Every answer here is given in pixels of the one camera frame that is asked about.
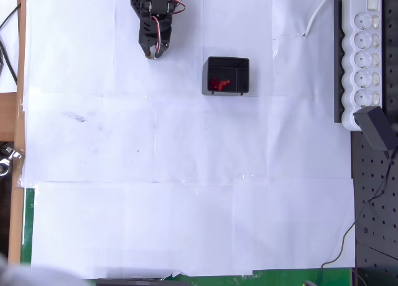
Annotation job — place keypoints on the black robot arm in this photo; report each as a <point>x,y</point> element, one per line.
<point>136,3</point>

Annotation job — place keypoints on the black open box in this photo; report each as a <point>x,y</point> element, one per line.
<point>243,77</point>

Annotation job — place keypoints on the metal clamp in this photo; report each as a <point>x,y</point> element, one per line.
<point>14,154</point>

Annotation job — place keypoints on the white taped paper cover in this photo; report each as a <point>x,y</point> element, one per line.
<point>186,220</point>

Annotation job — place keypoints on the white power strip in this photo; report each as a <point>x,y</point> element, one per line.
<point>362,65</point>

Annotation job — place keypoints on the green cutting mat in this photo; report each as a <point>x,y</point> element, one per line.
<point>28,224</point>

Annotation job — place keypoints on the black power adapter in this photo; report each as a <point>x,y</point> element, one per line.
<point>373,127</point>

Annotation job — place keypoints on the blurred white object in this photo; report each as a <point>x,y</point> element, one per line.
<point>18,276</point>

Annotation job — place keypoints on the black pegboard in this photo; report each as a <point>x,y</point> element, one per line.
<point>379,220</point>

